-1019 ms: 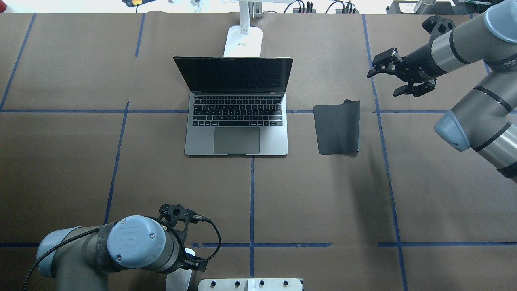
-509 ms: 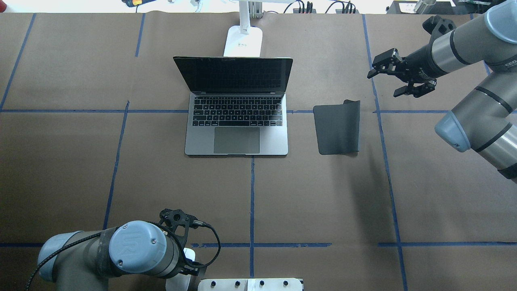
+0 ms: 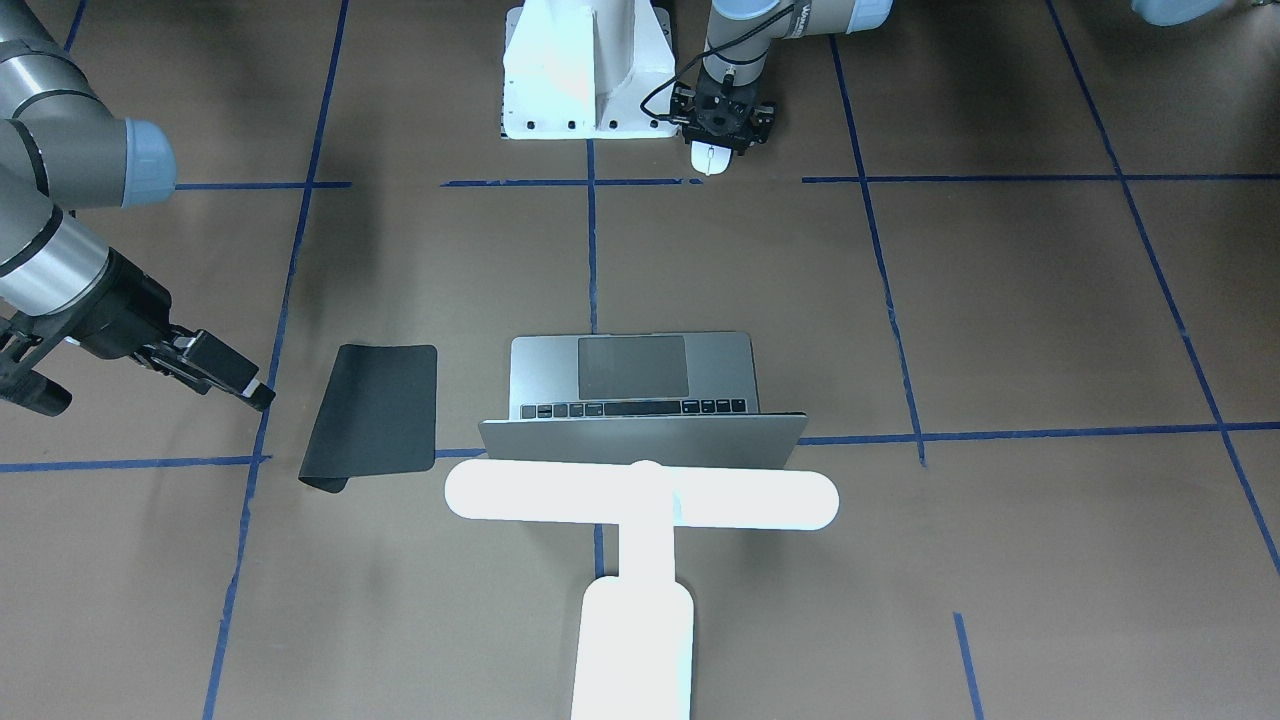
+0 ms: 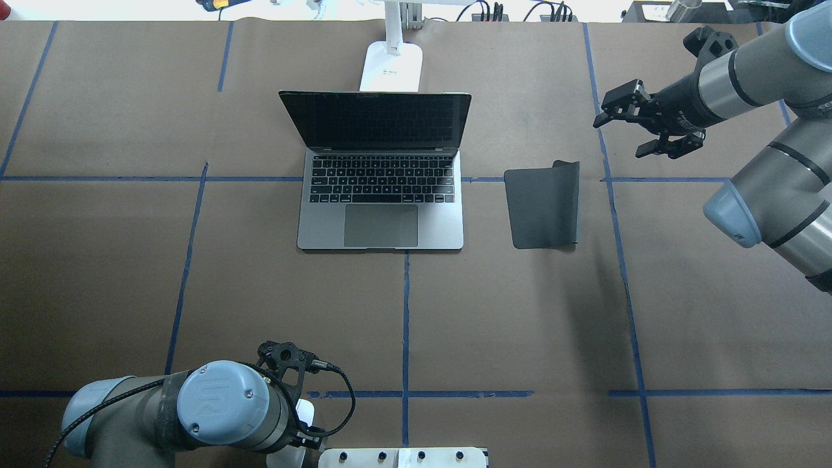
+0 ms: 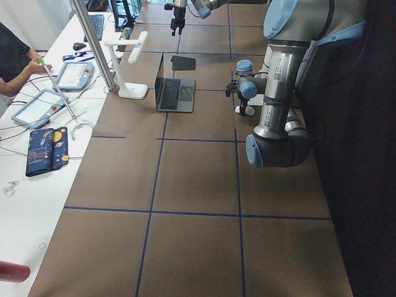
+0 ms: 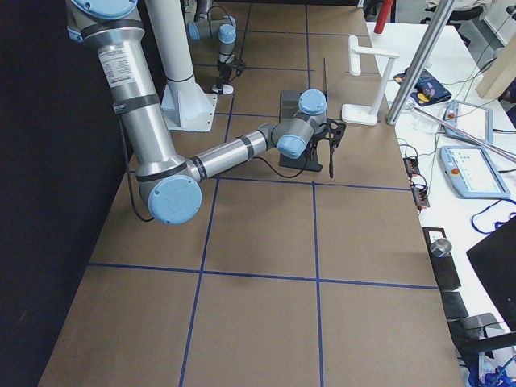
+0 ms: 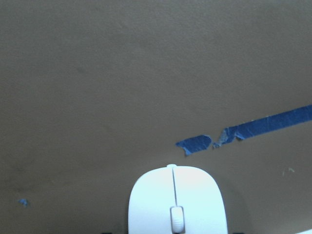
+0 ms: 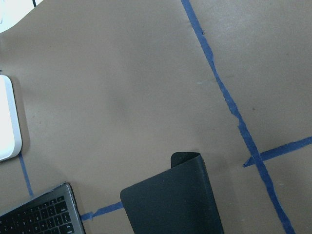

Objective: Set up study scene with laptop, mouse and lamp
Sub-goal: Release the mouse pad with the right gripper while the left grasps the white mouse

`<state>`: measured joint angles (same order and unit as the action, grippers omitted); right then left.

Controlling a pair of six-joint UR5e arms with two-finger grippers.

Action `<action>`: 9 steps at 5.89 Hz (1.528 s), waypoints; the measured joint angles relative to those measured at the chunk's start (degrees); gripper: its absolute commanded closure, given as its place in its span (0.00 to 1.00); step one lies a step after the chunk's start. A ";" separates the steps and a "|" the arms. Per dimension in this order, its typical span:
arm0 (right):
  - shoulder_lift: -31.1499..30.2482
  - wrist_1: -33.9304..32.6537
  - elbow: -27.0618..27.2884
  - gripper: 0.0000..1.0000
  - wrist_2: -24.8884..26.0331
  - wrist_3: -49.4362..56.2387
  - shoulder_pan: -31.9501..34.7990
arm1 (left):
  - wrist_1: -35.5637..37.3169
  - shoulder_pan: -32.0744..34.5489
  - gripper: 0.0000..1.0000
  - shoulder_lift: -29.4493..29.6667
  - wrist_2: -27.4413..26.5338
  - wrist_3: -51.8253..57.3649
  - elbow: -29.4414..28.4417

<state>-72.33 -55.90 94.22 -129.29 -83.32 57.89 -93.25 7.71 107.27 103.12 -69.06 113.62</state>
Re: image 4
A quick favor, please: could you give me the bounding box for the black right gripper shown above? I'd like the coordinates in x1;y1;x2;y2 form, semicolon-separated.
592;79;707;160

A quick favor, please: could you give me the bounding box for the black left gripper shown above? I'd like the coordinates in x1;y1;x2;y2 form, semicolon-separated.
256;341;325;449

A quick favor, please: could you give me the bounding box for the black mouse pad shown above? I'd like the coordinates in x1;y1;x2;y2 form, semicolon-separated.
503;160;580;251

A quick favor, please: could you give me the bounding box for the grey laptop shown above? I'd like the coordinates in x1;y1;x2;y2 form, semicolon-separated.
279;90;472;251

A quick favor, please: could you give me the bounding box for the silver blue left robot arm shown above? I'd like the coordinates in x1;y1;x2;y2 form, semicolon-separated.
42;341;334;467

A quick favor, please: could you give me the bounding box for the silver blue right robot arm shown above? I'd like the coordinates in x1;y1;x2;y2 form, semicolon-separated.
592;1;831;294

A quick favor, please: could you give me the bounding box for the white desk lamp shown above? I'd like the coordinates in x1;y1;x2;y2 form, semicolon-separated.
359;1;424;92

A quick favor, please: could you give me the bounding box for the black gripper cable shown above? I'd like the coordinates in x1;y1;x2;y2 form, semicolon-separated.
44;361;357;468

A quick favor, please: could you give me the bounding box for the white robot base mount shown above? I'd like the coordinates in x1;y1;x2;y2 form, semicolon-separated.
318;447;489;467

